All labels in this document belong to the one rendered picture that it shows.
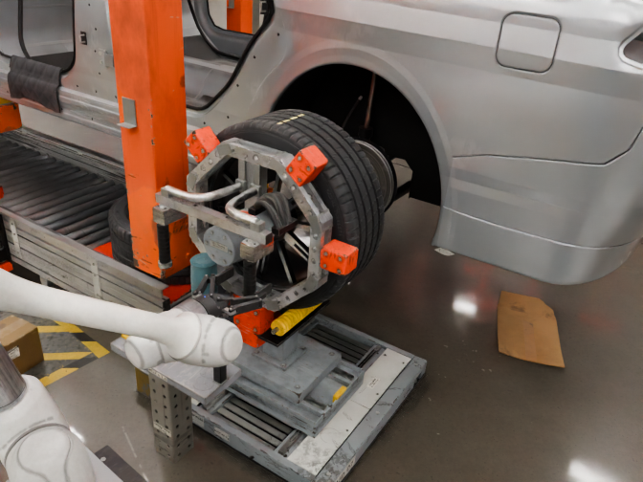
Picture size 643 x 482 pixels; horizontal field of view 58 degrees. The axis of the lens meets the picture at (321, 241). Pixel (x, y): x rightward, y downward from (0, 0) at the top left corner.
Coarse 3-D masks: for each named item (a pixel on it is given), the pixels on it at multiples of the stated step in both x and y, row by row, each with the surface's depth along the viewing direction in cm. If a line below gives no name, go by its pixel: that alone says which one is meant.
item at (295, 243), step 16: (224, 176) 196; (240, 192) 195; (240, 208) 198; (304, 224) 184; (288, 240) 191; (272, 256) 215; (288, 256) 218; (304, 256) 189; (256, 272) 205; (272, 272) 207; (288, 272) 196; (304, 272) 206; (288, 288) 196
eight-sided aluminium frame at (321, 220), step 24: (240, 144) 175; (216, 168) 188; (192, 192) 192; (312, 192) 170; (192, 216) 197; (312, 216) 167; (192, 240) 201; (312, 240) 171; (312, 264) 174; (240, 288) 197; (312, 288) 178
